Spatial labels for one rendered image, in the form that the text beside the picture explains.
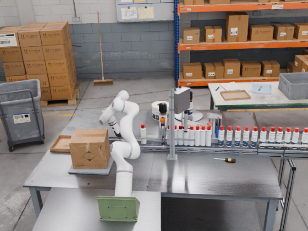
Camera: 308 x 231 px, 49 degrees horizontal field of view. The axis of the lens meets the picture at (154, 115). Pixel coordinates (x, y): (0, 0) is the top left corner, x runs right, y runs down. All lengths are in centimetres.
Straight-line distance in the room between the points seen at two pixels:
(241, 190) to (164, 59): 503
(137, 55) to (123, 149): 505
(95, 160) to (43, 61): 350
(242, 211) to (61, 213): 176
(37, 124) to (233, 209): 292
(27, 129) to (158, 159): 250
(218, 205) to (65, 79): 377
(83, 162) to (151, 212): 81
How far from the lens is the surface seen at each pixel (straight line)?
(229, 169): 300
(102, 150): 291
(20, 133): 513
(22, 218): 405
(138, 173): 294
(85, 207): 268
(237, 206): 359
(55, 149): 339
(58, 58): 613
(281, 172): 367
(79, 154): 297
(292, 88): 447
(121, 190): 245
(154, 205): 262
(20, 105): 492
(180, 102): 284
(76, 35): 749
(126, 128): 261
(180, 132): 313
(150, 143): 324
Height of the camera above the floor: 256
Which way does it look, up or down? 27 degrees down
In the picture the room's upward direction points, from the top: 2 degrees counter-clockwise
